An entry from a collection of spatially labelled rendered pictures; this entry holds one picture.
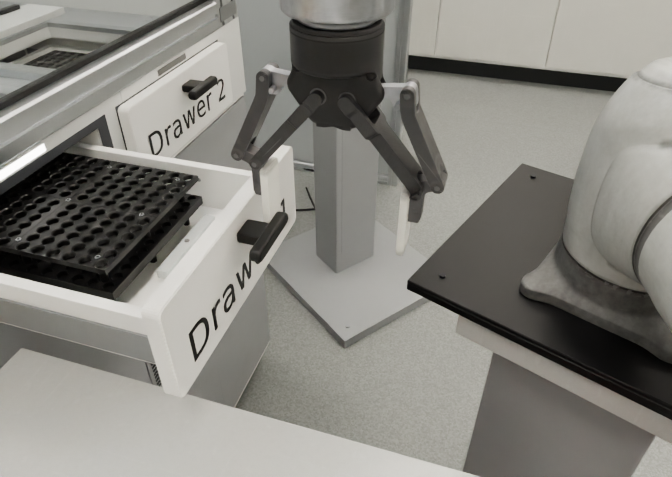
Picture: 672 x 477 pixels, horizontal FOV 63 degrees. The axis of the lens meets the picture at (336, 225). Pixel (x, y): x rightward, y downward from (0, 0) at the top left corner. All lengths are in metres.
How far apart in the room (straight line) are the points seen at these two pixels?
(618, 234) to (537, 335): 0.15
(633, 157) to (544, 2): 2.77
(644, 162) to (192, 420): 0.49
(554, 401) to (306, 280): 1.15
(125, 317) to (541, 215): 0.58
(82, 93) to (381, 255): 1.31
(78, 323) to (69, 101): 0.29
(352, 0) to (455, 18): 2.95
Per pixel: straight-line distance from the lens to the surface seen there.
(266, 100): 0.49
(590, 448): 0.81
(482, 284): 0.70
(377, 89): 0.45
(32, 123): 0.70
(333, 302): 1.71
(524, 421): 0.83
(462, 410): 1.54
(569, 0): 3.31
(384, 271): 1.82
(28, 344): 0.76
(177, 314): 0.48
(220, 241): 0.52
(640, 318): 0.68
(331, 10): 0.41
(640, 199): 0.56
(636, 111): 0.58
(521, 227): 0.80
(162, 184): 0.66
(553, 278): 0.70
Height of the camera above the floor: 1.23
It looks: 36 degrees down
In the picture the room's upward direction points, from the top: straight up
